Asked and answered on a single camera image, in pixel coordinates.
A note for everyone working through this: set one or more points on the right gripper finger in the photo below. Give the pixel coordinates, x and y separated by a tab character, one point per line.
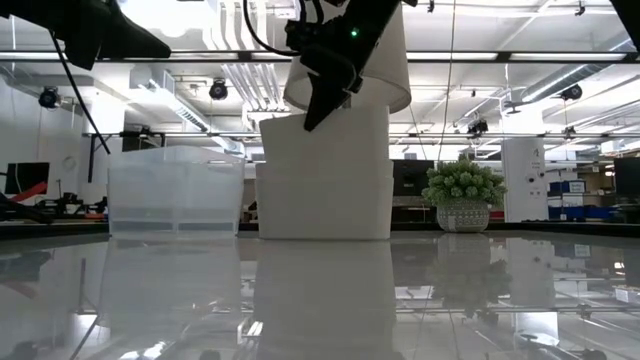
325	95

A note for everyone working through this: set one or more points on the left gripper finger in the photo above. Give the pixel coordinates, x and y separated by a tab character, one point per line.
135	45

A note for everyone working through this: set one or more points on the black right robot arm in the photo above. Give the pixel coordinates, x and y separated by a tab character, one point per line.
629	20

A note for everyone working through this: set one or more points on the shelf with blue bins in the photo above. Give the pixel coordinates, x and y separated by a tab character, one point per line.
580	200

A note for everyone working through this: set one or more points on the white shade table lamp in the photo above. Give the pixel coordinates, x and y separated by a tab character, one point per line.
390	65

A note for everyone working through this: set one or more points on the black monitor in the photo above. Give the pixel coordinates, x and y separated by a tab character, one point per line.
627	176
412	177

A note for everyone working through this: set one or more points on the green succulent in patterned pot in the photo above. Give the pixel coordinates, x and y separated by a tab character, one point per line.
462	187

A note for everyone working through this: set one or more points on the white pillar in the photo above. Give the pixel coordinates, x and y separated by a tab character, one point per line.
525	180

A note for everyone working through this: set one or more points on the black ceiling camera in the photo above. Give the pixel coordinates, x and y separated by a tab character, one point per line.
218	89
479	127
571	92
49	97

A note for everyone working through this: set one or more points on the horizontal ceiling rail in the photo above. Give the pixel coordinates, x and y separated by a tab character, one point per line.
450	135

